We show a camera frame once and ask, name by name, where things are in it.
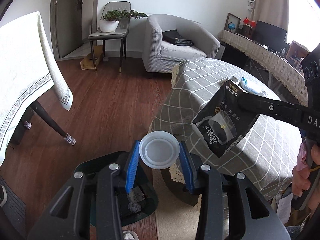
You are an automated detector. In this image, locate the white plastic lid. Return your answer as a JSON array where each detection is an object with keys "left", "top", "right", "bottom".
[{"left": 139, "top": 131, "right": 180, "bottom": 170}]

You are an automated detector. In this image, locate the black snack bag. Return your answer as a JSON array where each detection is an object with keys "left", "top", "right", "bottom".
[{"left": 191, "top": 80, "right": 259, "bottom": 158}]

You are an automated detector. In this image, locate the dark teal trash bin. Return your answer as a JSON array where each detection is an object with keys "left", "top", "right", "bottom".
[{"left": 74, "top": 151, "right": 158, "bottom": 226}]

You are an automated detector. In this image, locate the person's right hand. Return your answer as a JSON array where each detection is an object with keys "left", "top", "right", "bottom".
[{"left": 292, "top": 145, "right": 320, "bottom": 212}]

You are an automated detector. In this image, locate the beige fringed desk cloth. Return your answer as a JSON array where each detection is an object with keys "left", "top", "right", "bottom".
[{"left": 217, "top": 30, "right": 308, "bottom": 106}]

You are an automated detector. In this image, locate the grey checked tablecloth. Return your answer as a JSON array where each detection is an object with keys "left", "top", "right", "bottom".
[{"left": 150, "top": 57, "right": 302, "bottom": 199}]

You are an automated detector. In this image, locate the wooden desk shelf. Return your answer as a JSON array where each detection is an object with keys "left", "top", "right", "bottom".
[{"left": 286, "top": 40, "right": 310, "bottom": 67}]

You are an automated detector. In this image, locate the blue white tissue pack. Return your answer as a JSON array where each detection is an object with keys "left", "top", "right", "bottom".
[{"left": 239, "top": 77, "right": 257, "bottom": 94}]

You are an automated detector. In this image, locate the black monitor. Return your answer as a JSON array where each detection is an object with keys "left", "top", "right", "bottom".
[{"left": 252, "top": 21, "right": 287, "bottom": 51}]

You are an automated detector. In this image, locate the black table leg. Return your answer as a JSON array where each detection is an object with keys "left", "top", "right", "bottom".
[{"left": 30, "top": 100, "right": 76, "bottom": 146}]

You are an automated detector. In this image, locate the small blue globe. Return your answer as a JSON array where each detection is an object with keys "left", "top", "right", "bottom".
[{"left": 227, "top": 22, "right": 236, "bottom": 32}]

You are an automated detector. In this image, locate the striped grey door mat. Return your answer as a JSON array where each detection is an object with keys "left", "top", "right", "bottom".
[{"left": 1, "top": 177, "right": 27, "bottom": 239}]

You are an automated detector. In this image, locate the dark storage box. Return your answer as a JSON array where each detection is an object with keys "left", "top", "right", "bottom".
[{"left": 10, "top": 106, "right": 34, "bottom": 145}]

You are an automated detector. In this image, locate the cardboard box on floor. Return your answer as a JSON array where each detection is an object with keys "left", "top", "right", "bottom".
[{"left": 80, "top": 46, "right": 103, "bottom": 71}]

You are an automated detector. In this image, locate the grey armchair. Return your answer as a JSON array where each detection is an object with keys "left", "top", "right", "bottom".
[{"left": 142, "top": 14, "right": 220, "bottom": 73}]

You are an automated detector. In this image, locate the dark shoe white sole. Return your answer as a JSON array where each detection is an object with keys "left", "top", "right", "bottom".
[{"left": 0, "top": 185, "right": 8, "bottom": 207}]

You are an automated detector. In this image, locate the black bag on armchair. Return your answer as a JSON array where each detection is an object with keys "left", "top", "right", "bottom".
[{"left": 162, "top": 29, "right": 194, "bottom": 47}]

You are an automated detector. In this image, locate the grey dining chair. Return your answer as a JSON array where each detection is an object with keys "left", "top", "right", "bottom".
[{"left": 88, "top": 1, "right": 131, "bottom": 73}]

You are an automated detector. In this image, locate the white patterned tablecloth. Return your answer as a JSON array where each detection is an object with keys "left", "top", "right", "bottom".
[{"left": 1, "top": 11, "right": 73, "bottom": 161}]

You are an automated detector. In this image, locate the potted plant white pot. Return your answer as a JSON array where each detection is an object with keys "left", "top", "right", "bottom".
[{"left": 99, "top": 9, "right": 148, "bottom": 33}]

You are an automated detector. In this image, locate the grey door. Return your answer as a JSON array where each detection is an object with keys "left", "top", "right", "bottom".
[{"left": 50, "top": 0, "right": 98, "bottom": 61}]

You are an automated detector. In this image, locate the wooden picture frame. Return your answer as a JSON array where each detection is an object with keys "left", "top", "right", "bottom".
[{"left": 224, "top": 13, "right": 241, "bottom": 33}]

